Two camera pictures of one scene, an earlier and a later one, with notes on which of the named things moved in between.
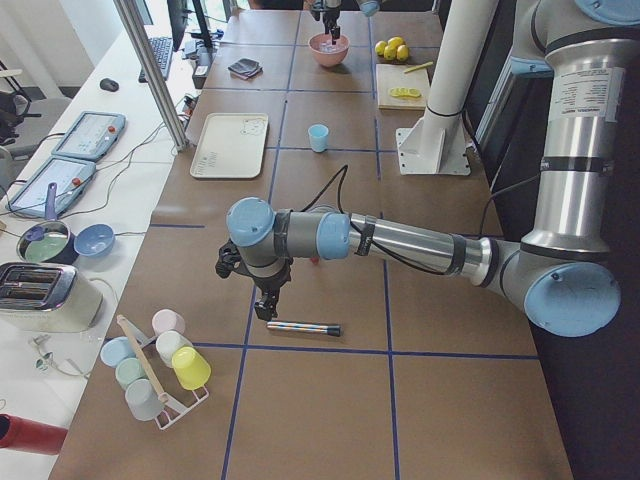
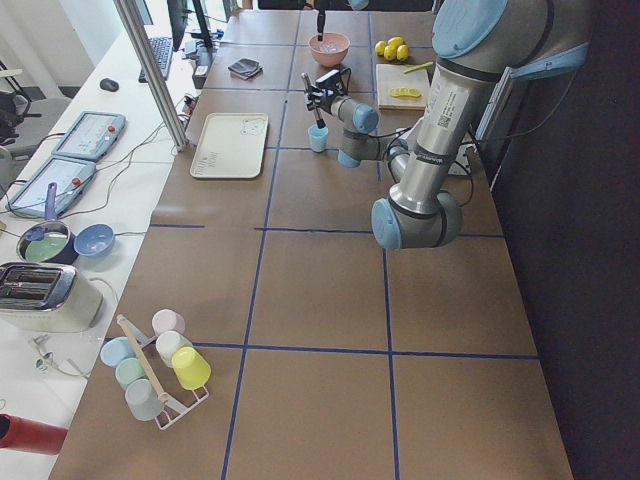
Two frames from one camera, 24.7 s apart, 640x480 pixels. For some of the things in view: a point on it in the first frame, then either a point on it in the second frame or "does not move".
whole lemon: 380,47 does not move
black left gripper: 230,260 → 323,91
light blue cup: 318,136 does not move
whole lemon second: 395,42 does not move
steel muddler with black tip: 332,329 → 311,97
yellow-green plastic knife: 423,65 does not move
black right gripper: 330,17 → 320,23
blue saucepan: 51,240 does not move
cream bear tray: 231,145 does not move
